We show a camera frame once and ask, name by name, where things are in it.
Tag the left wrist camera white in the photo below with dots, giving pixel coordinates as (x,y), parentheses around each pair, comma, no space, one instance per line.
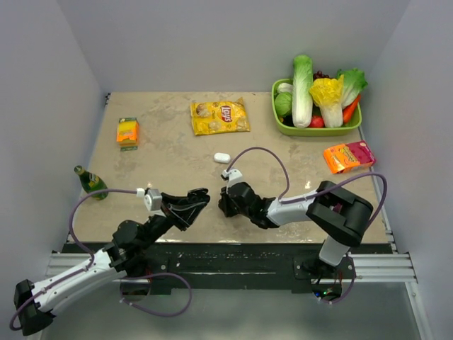
(152,198)

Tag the long napa cabbage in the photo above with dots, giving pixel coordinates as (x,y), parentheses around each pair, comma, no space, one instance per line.
(301,98)

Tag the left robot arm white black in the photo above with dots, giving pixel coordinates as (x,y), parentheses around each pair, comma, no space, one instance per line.
(122,258)

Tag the orange pink snack box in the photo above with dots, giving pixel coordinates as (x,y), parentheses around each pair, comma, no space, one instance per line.
(343,158)

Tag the yellow Lays chips bag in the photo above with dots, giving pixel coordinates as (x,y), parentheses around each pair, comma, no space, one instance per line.
(217,117)

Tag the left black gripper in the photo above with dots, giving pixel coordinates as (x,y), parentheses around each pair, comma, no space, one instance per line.
(180,210)

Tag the white cauliflower piece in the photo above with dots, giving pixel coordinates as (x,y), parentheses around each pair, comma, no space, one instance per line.
(284,88)

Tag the green lettuce leaf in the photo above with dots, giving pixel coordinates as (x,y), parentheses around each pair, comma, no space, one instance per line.
(354,83)

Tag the green glass bottle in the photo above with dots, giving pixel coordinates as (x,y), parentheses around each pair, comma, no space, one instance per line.
(89,181)

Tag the green plastic basket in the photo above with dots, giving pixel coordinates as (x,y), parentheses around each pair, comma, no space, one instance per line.
(353,124)

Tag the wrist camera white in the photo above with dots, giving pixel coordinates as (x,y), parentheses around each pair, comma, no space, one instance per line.
(232,177)
(152,198)

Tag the dark red grapes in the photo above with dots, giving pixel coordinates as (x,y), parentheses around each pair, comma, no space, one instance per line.
(320,75)

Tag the red tomato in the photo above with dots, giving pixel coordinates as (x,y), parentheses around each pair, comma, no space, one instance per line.
(316,122)

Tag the orange carrot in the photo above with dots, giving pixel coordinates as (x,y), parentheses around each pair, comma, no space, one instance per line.
(349,110)

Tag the white earbud charging case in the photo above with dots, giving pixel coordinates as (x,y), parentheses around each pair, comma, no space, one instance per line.
(222,158)

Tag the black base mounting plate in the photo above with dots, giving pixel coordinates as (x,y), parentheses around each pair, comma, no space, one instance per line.
(218,266)

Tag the purple onion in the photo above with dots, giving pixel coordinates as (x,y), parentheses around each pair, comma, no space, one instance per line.
(337,208)

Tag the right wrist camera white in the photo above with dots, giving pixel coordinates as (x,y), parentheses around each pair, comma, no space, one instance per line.
(232,177)

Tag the round green cabbage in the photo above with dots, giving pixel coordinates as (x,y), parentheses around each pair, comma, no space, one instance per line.
(283,104)

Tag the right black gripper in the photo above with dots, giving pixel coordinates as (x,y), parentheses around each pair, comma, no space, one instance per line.
(224,204)

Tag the orange yellow sponge pack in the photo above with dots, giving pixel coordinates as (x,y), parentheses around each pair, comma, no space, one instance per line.
(127,136)

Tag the yellow leaf cabbage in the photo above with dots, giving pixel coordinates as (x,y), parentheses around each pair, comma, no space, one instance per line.
(327,95)

